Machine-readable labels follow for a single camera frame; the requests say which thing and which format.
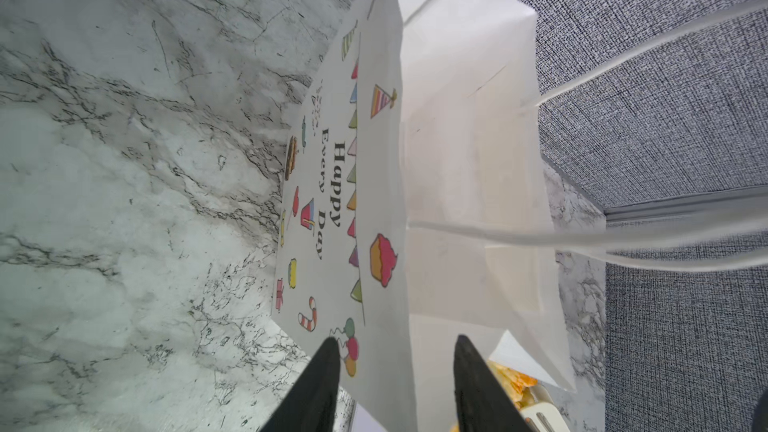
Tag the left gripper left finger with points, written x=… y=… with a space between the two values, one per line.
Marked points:
x=310 y=405

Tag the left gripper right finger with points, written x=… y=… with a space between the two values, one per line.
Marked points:
x=481 y=402

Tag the rectangular flaky pastry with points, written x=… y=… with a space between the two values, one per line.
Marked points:
x=517 y=386

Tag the white paper gift bag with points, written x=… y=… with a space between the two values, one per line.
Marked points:
x=415 y=208

